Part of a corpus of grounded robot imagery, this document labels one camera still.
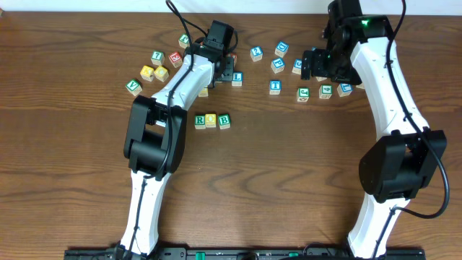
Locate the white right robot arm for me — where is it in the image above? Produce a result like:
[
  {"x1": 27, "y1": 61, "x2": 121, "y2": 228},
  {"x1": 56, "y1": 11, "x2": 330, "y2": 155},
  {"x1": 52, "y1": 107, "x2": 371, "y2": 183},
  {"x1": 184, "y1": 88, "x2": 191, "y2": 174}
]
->
[{"x1": 301, "y1": 0, "x2": 447, "y2": 259}]

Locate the green V block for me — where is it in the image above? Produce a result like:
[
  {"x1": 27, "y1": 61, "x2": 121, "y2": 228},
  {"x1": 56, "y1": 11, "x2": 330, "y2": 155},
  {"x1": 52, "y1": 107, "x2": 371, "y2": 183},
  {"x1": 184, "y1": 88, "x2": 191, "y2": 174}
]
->
[{"x1": 125, "y1": 79, "x2": 142, "y2": 96}]

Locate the blue 5 block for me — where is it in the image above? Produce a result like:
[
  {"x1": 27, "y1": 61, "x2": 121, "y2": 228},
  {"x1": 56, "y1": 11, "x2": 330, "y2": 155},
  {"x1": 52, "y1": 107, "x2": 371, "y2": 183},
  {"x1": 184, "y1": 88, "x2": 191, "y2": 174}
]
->
[{"x1": 292, "y1": 59, "x2": 302, "y2": 75}]

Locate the green B block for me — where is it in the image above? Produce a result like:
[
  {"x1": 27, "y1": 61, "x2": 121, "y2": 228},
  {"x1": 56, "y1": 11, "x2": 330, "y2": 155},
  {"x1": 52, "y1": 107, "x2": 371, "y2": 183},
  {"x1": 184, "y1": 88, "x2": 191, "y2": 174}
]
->
[{"x1": 218, "y1": 114, "x2": 231, "y2": 130}]

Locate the yellow K block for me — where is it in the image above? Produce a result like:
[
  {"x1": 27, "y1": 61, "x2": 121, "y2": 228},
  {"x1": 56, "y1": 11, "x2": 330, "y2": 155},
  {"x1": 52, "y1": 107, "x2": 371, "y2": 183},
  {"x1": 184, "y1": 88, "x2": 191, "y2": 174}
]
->
[{"x1": 140, "y1": 66, "x2": 154, "y2": 82}]

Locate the yellow O block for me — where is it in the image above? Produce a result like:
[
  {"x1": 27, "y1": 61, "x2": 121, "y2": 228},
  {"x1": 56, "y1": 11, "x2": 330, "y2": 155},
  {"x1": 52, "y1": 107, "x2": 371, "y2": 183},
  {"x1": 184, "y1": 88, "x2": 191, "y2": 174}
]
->
[{"x1": 205, "y1": 113, "x2": 217, "y2": 128}]

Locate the green J block right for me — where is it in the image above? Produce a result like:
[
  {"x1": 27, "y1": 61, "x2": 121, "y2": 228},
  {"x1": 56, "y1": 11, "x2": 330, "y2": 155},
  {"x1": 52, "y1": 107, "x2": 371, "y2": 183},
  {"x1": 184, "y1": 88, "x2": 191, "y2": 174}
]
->
[{"x1": 297, "y1": 87, "x2": 310, "y2": 103}]

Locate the blue T block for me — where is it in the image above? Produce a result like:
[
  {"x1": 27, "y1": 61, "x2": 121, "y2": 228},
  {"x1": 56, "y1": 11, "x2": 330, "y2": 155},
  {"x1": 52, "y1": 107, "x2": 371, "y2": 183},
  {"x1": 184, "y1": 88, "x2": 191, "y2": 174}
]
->
[{"x1": 269, "y1": 80, "x2": 282, "y2": 95}]

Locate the blue P block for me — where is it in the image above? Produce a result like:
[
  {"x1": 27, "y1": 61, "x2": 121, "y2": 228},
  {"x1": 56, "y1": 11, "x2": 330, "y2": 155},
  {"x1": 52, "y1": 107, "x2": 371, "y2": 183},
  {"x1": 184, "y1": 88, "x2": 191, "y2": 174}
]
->
[{"x1": 271, "y1": 58, "x2": 285, "y2": 74}]

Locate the green 7 block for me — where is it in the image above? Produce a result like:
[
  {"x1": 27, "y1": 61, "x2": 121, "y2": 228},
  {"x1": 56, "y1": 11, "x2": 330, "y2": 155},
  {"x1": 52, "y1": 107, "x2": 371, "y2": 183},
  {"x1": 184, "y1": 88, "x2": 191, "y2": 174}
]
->
[{"x1": 151, "y1": 51, "x2": 165, "y2": 66}]

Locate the red I block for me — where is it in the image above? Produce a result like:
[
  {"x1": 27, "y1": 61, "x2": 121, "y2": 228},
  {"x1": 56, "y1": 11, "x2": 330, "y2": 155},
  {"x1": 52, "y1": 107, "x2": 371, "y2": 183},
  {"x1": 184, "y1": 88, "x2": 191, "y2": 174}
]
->
[{"x1": 230, "y1": 53, "x2": 237, "y2": 66}]

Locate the blue D block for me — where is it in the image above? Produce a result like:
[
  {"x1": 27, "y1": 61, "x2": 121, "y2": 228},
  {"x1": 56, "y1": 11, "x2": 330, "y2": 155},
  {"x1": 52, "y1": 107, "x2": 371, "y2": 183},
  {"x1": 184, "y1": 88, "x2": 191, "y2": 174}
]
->
[{"x1": 274, "y1": 41, "x2": 289, "y2": 58}]

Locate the yellow S block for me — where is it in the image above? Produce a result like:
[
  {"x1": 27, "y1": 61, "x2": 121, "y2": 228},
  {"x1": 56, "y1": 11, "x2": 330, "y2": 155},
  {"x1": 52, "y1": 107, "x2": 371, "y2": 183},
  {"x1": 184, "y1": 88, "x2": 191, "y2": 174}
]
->
[{"x1": 198, "y1": 88, "x2": 209, "y2": 98}]

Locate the yellow C block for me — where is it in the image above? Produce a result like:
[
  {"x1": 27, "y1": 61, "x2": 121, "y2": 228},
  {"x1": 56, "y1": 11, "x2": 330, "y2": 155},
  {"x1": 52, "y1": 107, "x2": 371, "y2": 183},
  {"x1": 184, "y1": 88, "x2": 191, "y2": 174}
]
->
[{"x1": 154, "y1": 66, "x2": 169, "y2": 82}]

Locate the green R block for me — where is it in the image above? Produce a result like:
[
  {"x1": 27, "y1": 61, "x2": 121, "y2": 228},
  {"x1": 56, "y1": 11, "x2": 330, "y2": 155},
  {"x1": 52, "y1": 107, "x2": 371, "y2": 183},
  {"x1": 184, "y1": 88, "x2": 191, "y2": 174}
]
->
[{"x1": 194, "y1": 116, "x2": 206, "y2": 129}]

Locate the blue L block right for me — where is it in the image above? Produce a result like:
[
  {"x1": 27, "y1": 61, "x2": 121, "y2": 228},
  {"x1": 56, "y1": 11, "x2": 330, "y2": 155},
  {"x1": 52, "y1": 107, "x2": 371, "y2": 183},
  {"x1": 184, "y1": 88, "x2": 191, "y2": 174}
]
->
[{"x1": 337, "y1": 83, "x2": 353, "y2": 97}]

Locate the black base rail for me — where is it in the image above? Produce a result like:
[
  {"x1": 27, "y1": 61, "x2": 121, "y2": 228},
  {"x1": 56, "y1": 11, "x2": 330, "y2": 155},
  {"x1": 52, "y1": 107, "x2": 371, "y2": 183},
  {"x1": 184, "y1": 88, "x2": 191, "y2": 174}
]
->
[{"x1": 64, "y1": 246, "x2": 427, "y2": 260}]

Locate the green 4 block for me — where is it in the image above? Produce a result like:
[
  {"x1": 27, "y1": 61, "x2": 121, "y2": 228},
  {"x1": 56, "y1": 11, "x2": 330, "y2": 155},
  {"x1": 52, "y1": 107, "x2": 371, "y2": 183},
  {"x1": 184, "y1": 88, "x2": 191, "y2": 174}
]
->
[{"x1": 319, "y1": 84, "x2": 333, "y2": 99}]

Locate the blue 2 block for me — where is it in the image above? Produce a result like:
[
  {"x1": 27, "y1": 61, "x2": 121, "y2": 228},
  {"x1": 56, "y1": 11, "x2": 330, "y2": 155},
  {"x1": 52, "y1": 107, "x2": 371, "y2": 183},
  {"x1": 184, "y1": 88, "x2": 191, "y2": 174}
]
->
[{"x1": 250, "y1": 46, "x2": 263, "y2": 62}]

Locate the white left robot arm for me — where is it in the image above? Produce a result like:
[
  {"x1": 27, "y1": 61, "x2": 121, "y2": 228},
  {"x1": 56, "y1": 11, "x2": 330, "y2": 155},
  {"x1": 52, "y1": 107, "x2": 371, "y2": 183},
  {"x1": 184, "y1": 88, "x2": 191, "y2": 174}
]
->
[{"x1": 115, "y1": 20, "x2": 237, "y2": 259}]

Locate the blue l block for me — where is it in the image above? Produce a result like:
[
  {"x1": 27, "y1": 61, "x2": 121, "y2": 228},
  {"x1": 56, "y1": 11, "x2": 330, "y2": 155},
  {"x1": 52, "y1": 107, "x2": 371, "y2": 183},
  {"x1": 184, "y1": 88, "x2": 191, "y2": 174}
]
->
[
  {"x1": 232, "y1": 72, "x2": 243, "y2": 87},
  {"x1": 337, "y1": 83, "x2": 353, "y2": 97}
]

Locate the green j block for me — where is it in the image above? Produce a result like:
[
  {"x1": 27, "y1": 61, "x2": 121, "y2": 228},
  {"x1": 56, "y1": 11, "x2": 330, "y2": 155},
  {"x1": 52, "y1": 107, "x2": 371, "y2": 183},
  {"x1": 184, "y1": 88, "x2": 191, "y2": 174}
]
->
[
  {"x1": 178, "y1": 34, "x2": 190, "y2": 48},
  {"x1": 297, "y1": 87, "x2": 310, "y2": 103}
]

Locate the yellow block right edge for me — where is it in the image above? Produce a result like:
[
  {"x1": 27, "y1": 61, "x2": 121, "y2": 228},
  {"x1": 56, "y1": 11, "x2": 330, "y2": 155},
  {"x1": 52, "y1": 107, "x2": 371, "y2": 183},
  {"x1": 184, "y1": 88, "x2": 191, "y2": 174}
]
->
[{"x1": 356, "y1": 83, "x2": 365, "y2": 90}]

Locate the red E block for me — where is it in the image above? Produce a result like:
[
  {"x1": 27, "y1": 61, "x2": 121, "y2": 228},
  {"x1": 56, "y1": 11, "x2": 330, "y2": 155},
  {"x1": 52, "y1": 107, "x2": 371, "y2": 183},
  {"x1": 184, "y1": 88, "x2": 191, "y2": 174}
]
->
[{"x1": 168, "y1": 52, "x2": 183, "y2": 68}]

